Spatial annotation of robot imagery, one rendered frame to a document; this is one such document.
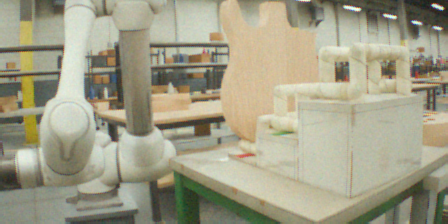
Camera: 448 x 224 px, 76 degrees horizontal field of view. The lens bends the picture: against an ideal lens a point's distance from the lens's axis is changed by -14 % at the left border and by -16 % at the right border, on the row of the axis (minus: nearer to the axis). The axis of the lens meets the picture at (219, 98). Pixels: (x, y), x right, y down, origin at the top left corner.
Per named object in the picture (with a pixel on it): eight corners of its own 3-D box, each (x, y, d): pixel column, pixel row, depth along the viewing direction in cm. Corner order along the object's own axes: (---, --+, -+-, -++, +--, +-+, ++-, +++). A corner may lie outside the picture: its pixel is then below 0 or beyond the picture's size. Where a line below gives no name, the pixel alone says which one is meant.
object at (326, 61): (328, 100, 65) (326, 53, 64) (317, 100, 67) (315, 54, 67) (338, 99, 66) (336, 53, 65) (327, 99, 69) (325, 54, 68)
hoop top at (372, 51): (358, 59, 57) (357, 42, 57) (346, 60, 60) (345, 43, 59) (412, 60, 66) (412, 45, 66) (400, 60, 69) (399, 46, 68)
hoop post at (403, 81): (406, 96, 65) (404, 52, 65) (394, 95, 68) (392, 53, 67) (413, 95, 67) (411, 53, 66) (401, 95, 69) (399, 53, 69)
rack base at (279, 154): (299, 182, 68) (299, 139, 68) (255, 167, 83) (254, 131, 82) (374, 158, 82) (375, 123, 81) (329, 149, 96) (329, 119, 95)
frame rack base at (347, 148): (352, 200, 55) (354, 104, 54) (297, 182, 69) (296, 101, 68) (421, 167, 69) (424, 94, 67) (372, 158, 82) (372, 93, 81)
